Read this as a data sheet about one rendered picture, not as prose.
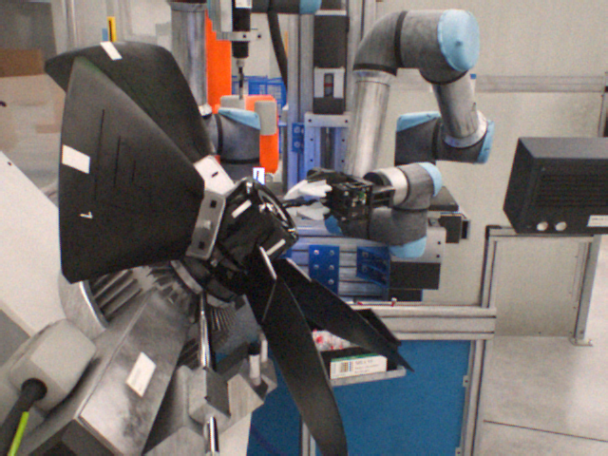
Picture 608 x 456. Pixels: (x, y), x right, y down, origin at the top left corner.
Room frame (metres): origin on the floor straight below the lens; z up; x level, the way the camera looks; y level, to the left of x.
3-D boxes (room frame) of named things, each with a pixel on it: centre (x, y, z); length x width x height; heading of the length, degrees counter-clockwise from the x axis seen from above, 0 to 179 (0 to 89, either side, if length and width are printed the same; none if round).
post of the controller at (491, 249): (1.27, -0.43, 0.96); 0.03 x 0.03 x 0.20; 1
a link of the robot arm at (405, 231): (1.17, -0.20, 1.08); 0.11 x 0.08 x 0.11; 63
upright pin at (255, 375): (0.78, 0.08, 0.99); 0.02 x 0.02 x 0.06
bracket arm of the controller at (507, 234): (1.27, -0.53, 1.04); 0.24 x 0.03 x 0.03; 91
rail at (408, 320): (1.26, 0.00, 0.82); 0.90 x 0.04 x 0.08; 91
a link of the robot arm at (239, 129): (1.66, 0.20, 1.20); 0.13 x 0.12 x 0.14; 110
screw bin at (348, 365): (1.10, -0.07, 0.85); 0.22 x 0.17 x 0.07; 105
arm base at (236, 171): (1.66, 0.19, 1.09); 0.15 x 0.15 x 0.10
